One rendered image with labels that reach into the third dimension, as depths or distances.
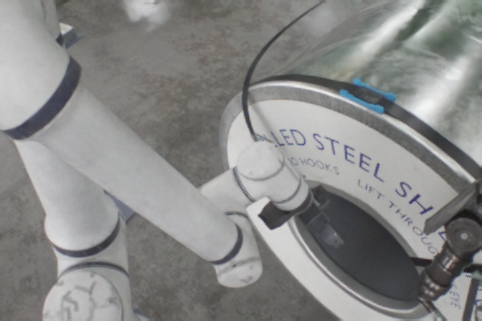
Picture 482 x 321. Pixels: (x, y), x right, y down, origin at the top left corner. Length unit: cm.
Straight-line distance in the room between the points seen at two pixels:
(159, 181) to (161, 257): 179
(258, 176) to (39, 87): 48
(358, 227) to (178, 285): 100
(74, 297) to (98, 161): 39
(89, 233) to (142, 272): 150
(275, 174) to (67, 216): 40
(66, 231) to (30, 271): 180
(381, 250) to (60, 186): 124
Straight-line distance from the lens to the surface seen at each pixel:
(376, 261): 169
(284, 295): 219
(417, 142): 92
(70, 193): 80
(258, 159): 85
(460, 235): 77
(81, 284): 90
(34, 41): 50
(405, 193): 104
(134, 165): 59
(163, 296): 229
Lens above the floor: 200
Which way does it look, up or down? 47 degrees down
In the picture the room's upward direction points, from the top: 10 degrees counter-clockwise
